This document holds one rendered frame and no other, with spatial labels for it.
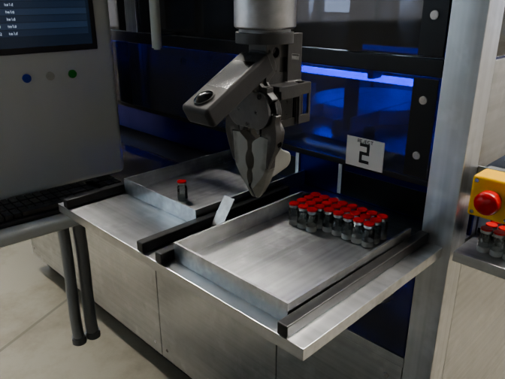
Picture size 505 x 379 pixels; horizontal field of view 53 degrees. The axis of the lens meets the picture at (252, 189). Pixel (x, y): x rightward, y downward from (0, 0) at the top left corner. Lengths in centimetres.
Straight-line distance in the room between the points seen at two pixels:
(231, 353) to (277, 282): 79
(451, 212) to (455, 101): 19
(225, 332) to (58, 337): 93
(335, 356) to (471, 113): 66
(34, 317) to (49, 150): 112
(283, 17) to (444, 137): 43
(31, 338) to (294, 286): 166
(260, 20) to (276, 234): 48
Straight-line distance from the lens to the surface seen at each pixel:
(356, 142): 102
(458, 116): 92
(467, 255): 98
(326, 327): 74
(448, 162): 94
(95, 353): 217
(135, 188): 117
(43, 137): 148
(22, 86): 145
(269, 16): 61
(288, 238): 96
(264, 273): 85
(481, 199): 90
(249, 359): 153
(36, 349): 227
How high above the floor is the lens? 131
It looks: 21 degrees down
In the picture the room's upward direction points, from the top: straight up
